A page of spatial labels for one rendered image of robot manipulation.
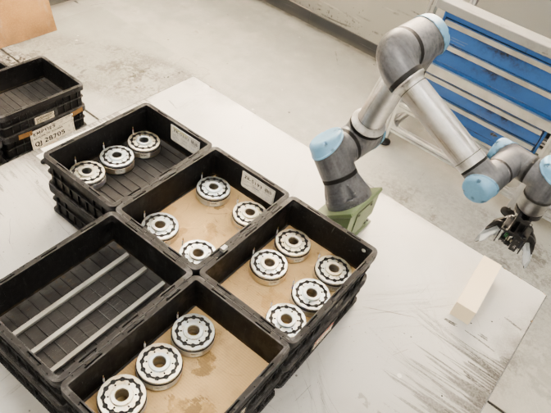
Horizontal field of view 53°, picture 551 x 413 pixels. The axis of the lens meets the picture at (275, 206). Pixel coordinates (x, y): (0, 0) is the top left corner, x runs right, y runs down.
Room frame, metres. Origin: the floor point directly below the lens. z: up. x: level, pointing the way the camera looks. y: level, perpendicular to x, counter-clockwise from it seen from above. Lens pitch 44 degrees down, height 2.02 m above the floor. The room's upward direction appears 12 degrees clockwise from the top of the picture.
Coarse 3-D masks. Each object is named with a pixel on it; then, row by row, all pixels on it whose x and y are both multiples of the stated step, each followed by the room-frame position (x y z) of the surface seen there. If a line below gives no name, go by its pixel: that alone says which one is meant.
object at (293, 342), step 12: (288, 204) 1.15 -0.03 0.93; (300, 204) 1.16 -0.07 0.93; (324, 216) 1.12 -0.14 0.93; (252, 228) 1.02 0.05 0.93; (336, 228) 1.09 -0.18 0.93; (240, 240) 0.97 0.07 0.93; (360, 240) 1.06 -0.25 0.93; (228, 252) 0.92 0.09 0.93; (372, 252) 1.03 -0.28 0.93; (204, 276) 0.83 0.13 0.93; (240, 300) 0.79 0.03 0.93; (336, 300) 0.85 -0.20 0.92; (252, 312) 0.76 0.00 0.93; (324, 312) 0.80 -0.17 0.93; (264, 324) 0.73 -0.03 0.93; (312, 324) 0.76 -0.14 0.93; (288, 336) 0.72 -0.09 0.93; (300, 336) 0.72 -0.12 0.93
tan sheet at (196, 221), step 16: (192, 192) 1.21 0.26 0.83; (176, 208) 1.13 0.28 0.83; (192, 208) 1.15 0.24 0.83; (208, 208) 1.16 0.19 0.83; (224, 208) 1.17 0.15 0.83; (192, 224) 1.08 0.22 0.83; (208, 224) 1.10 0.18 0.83; (224, 224) 1.11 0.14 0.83; (176, 240) 1.01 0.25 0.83; (208, 240) 1.04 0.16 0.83; (224, 240) 1.05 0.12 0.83
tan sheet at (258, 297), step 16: (272, 240) 1.09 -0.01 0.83; (320, 256) 1.06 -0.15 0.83; (240, 272) 0.95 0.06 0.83; (288, 272) 0.98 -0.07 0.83; (304, 272) 1.00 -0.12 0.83; (352, 272) 1.03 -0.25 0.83; (240, 288) 0.89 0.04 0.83; (256, 288) 0.91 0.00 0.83; (272, 288) 0.92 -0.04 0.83; (288, 288) 0.93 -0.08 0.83; (256, 304) 0.86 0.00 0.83; (272, 304) 0.87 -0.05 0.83
